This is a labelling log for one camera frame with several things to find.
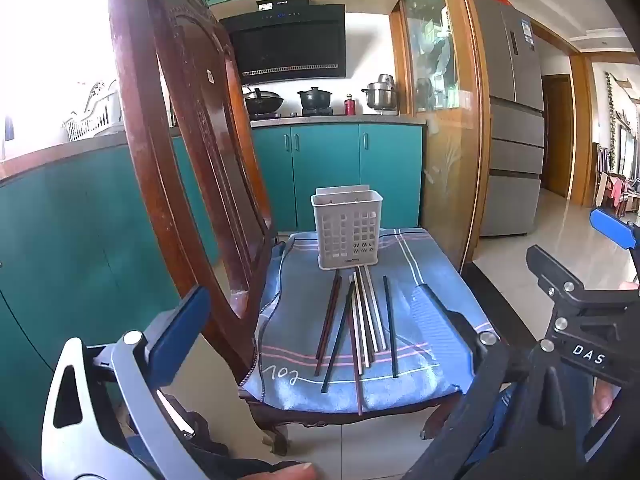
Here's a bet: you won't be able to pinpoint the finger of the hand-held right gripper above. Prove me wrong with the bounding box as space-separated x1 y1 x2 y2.
526 244 640 313
589 206 640 281

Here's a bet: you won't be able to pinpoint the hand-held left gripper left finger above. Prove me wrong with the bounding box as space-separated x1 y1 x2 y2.
42 285 213 480

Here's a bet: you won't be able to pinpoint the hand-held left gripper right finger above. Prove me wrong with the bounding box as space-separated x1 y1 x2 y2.
405 284 640 480

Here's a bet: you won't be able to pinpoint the black chopstick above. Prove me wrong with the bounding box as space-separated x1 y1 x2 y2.
383 275 399 378
357 266 376 364

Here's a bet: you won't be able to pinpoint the white chopstick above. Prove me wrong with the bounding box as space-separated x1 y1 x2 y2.
362 265 388 353
352 271 371 368

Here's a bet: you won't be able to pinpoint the white plastic utensil basket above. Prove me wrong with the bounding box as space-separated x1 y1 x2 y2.
311 186 383 272

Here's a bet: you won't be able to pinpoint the person's right hand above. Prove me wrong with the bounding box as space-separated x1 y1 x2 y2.
591 379 621 420

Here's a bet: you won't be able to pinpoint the person's left hand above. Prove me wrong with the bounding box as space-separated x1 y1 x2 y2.
235 461 317 480

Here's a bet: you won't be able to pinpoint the hanging clothes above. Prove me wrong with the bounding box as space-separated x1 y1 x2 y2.
595 170 640 217

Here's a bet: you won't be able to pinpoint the brown room door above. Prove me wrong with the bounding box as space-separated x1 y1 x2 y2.
542 74 574 199

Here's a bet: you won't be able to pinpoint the blue striped cloth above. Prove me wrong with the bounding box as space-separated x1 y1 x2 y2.
240 227 493 413

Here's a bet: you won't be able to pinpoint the grey refrigerator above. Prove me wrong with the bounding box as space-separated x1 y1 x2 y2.
470 0 546 238

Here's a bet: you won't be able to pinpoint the wooden framed glass door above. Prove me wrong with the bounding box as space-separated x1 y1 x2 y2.
390 0 493 267

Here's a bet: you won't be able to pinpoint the grey kitchen countertop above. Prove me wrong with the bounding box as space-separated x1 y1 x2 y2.
0 112 428 181

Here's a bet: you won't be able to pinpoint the carved wooden chair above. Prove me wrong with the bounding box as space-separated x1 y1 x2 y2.
107 0 497 457

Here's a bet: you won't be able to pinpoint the white dish rack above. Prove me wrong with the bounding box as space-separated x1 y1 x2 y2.
62 80 124 142

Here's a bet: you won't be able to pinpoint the steel stockpot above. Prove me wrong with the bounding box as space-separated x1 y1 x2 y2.
361 74 400 111

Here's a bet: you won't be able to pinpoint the black gas stove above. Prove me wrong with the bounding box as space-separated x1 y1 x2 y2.
248 107 336 121

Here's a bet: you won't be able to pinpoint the black wok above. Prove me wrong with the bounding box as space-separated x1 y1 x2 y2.
242 87 285 115

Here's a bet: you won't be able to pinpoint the black lidded pot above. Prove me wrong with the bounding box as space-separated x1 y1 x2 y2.
297 86 332 110

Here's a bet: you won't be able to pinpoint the black range hood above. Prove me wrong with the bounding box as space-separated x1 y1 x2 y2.
219 0 347 86

